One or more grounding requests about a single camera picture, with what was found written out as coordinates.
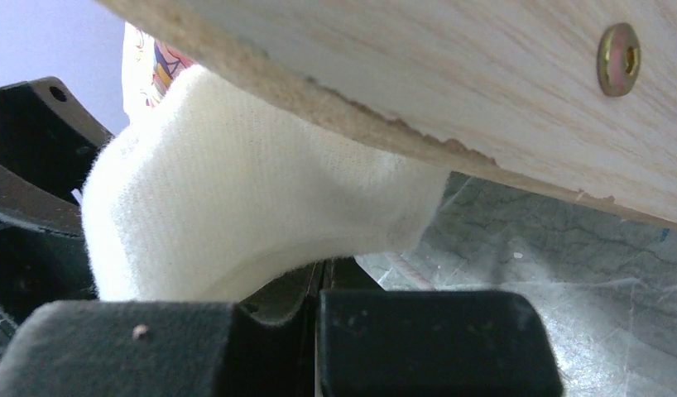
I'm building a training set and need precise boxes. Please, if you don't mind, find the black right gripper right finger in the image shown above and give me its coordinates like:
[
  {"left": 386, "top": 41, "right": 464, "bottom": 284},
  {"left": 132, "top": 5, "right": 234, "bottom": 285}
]
[{"left": 315, "top": 260, "right": 564, "bottom": 396}]

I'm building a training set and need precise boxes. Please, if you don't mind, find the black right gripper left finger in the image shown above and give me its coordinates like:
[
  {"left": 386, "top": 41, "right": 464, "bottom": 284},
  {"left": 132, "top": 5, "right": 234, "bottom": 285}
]
[{"left": 0, "top": 265, "right": 324, "bottom": 396}]

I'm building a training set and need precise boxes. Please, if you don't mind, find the wooden pet bed frame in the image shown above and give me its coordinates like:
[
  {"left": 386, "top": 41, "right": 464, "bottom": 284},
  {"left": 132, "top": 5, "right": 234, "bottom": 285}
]
[{"left": 107, "top": 1, "right": 677, "bottom": 229}]

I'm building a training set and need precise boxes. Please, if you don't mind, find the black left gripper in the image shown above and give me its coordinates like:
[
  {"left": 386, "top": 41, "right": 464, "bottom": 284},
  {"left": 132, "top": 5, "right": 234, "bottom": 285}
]
[{"left": 0, "top": 76, "right": 113, "bottom": 359}]

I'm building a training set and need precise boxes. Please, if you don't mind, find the pink unicorn print mattress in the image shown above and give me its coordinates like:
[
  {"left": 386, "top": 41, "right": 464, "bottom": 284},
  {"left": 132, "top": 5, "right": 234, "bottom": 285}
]
[{"left": 81, "top": 23, "right": 449, "bottom": 302}]

